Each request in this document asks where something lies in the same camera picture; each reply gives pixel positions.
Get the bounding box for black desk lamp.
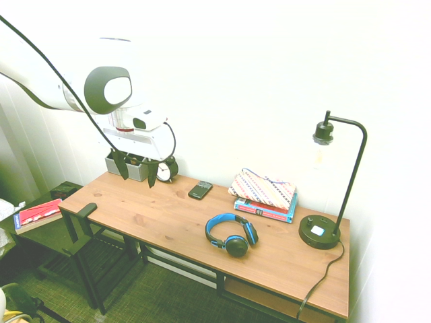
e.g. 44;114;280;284
298;110;368;250

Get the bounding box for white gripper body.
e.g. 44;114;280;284
99;124;174;162

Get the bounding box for black smartphone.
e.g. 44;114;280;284
187;180;213;201

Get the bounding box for small black box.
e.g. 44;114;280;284
50;186;78;200

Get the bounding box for grey fabric desk organizer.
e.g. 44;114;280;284
104;151;151;183

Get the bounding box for black lamp power cable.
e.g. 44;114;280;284
296;240;346;320

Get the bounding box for red button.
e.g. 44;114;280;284
132;107;168;132

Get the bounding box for black headphone hanger hook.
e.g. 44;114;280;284
62;203;98;257

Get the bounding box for wooden desk with black frame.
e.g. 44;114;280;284
57;171;351;323

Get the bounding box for black equipment on floor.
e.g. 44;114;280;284
1;283;46;323

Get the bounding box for black twin-bell alarm clock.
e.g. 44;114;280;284
156;155;180;184

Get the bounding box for yellow cable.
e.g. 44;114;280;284
0;310;24;323

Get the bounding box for striped fabric pouch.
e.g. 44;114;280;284
228;168;297;211

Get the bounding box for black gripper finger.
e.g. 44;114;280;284
147;161;159;189
112;149;130;181

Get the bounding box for red cover book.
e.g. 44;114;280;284
13;198;64;236

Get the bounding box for blue and black headphone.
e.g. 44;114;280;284
204;213;260;259

